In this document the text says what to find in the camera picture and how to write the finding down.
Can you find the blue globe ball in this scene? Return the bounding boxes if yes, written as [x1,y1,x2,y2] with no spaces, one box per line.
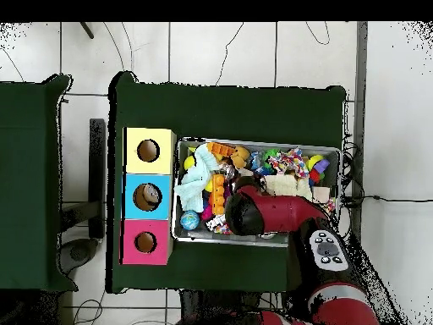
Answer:
[179,209,200,231]

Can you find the shallow metal mesh bin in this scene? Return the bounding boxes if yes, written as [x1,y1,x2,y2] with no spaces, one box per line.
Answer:
[171,136,343,248]

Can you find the wooden box with three holes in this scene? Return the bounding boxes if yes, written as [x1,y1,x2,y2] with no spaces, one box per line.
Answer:
[119,127,178,266]

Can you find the long orange toy brick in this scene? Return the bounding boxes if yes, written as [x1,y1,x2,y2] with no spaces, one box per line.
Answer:
[210,173,226,217]

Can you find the mint green cloth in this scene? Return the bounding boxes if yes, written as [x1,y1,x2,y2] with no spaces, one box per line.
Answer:
[173,143,221,213]

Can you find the wide orange toy brick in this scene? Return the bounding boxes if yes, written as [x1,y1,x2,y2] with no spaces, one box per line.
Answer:
[206,141,238,160]

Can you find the cream muslin cloth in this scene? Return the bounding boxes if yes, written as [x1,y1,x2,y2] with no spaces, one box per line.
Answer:
[263,174,314,201]

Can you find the grey metal bar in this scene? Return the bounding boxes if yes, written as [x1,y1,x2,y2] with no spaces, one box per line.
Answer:
[348,21,369,238]

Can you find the dark green side table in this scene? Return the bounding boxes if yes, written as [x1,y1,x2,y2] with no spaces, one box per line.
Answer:
[0,73,79,293]

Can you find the black rod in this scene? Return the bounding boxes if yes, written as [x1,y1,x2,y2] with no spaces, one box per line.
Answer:
[79,21,95,40]

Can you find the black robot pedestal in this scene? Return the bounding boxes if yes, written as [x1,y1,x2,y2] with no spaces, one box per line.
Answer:
[178,289,288,325]

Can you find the black cable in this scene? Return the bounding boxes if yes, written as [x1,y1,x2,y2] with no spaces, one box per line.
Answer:
[341,194,433,208]

